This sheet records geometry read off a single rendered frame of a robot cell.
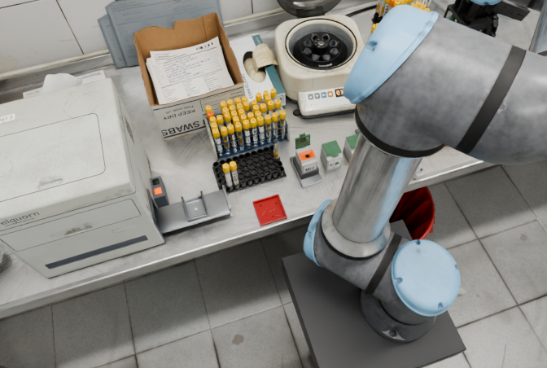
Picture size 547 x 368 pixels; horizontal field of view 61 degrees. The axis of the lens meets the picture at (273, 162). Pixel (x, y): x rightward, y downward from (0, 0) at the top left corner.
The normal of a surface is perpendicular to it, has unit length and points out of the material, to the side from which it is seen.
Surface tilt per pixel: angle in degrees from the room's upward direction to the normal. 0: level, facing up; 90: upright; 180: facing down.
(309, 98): 25
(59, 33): 90
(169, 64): 1
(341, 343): 4
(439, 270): 10
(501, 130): 65
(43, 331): 0
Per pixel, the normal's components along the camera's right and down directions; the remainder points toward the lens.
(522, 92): -0.09, -0.08
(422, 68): -0.32, 0.08
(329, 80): 0.15, 0.83
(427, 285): 0.11, -0.42
